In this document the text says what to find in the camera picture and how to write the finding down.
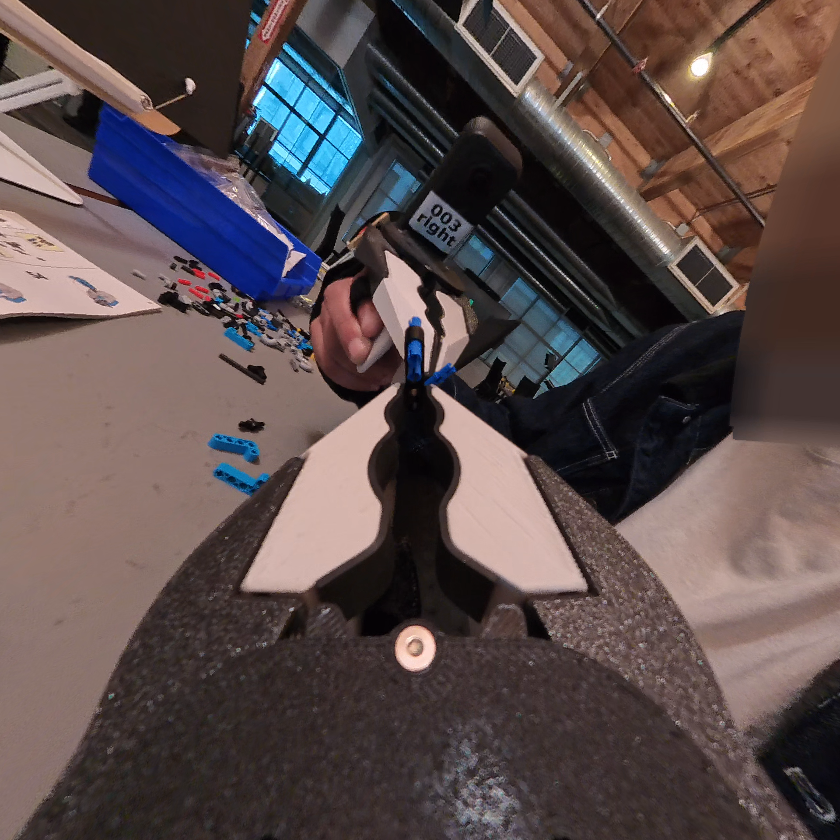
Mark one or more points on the person's right forearm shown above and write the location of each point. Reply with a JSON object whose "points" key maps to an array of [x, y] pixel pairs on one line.
{"points": [[558, 433]]}

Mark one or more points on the black axle rod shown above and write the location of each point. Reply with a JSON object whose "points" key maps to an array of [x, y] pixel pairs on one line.
{"points": [[236, 364]]}

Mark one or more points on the large window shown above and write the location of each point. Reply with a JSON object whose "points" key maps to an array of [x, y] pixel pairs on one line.
{"points": [[305, 131]]}

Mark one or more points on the open instruction booklet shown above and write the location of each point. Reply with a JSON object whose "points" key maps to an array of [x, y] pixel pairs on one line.
{"points": [[52, 275]]}

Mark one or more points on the small black connector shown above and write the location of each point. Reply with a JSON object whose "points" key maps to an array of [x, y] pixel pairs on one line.
{"points": [[251, 425]]}

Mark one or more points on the blue L-shaped beam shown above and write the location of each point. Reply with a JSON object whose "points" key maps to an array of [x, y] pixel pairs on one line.
{"points": [[234, 446], [238, 338]]}

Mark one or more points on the dark denim jacket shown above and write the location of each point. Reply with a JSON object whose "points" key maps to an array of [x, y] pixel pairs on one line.
{"points": [[689, 367]]}

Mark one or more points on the duct vent grille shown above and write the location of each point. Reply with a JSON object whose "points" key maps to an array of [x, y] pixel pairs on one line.
{"points": [[705, 275], [502, 39]]}

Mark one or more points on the dark flat panel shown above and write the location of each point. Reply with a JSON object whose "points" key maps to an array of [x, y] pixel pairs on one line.
{"points": [[184, 52]]}

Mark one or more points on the clear parts bag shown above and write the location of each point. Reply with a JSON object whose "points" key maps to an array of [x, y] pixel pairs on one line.
{"points": [[236, 197]]}

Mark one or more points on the white shirt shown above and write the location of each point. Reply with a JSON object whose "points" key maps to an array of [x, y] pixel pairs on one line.
{"points": [[722, 558]]}

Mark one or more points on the pile of small brick parts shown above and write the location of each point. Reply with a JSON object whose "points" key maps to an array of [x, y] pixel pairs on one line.
{"points": [[249, 308]]}

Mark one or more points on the grey desk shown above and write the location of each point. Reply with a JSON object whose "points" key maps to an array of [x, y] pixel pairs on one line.
{"points": [[98, 459]]}

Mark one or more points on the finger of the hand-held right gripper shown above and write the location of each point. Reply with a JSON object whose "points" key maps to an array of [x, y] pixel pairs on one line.
{"points": [[453, 328], [397, 302]]}

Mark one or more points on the white laptop stand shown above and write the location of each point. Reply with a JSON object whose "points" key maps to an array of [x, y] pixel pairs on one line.
{"points": [[39, 85]]}

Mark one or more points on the black angle connector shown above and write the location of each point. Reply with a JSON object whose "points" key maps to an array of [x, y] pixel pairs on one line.
{"points": [[257, 375]]}

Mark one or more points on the person's right hand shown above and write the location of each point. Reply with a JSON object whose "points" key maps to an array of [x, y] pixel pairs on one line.
{"points": [[338, 334]]}

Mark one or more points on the metal ventilation duct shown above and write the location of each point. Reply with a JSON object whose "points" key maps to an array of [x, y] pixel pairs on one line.
{"points": [[590, 170]]}

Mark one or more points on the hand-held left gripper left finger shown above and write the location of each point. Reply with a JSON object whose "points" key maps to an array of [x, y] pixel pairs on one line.
{"points": [[315, 518]]}

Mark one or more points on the blue plastic bin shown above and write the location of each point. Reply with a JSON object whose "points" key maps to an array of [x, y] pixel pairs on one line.
{"points": [[197, 210]]}

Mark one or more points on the blue straight beam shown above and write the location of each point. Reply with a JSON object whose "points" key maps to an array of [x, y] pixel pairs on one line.
{"points": [[239, 478]]}

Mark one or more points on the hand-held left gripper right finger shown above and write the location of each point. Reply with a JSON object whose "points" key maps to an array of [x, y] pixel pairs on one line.
{"points": [[512, 518]]}

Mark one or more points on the ceiling lamp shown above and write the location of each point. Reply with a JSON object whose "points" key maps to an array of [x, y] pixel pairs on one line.
{"points": [[700, 64]]}

